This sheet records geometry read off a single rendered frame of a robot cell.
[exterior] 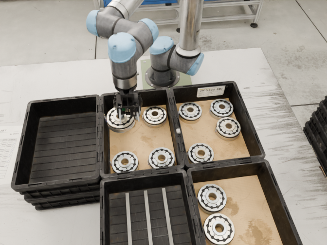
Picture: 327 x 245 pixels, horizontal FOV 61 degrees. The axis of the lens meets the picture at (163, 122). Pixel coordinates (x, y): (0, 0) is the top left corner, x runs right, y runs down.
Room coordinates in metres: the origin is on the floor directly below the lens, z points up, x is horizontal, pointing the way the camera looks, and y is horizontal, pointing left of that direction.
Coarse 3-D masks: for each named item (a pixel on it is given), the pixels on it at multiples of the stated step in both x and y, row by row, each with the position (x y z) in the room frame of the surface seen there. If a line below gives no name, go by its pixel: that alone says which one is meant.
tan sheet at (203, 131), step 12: (204, 108) 0.80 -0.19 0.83; (180, 120) 0.74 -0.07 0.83; (204, 120) 0.74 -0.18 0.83; (216, 120) 0.74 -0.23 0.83; (192, 132) 0.67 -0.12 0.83; (204, 132) 0.67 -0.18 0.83; (240, 132) 0.67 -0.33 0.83; (192, 144) 0.61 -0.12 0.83; (216, 144) 0.61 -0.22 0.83; (228, 144) 0.61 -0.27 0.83; (240, 144) 0.61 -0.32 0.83; (216, 156) 0.55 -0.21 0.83; (228, 156) 0.55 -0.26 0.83; (240, 156) 0.55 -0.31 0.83
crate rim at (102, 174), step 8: (152, 88) 0.83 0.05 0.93; (160, 88) 0.83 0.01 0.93; (168, 88) 0.83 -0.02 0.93; (104, 96) 0.79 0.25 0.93; (168, 96) 0.79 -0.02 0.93; (176, 128) 0.62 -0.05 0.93; (176, 136) 0.58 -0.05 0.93; (152, 168) 0.45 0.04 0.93; (160, 168) 0.45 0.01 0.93; (168, 168) 0.45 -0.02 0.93; (176, 168) 0.45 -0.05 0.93; (104, 176) 0.42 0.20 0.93; (112, 176) 0.42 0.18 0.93
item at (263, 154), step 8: (176, 88) 0.84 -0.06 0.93; (240, 96) 0.79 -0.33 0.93; (176, 112) 0.70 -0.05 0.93; (248, 112) 0.70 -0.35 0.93; (176, 120) 0.66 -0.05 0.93; (248, 120) 0.66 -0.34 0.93; (256, 136) 0.58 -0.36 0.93; (184, 144) 0.55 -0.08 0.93; (184, 152) 0.52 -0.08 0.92; (264, 152) 0.51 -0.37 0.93; (184, 160) 0.48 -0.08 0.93; (216, 160) 0.48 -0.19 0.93; (224, 160) 0.48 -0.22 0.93; (232, 160) 0.48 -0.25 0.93; (240, 160) 0.48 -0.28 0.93
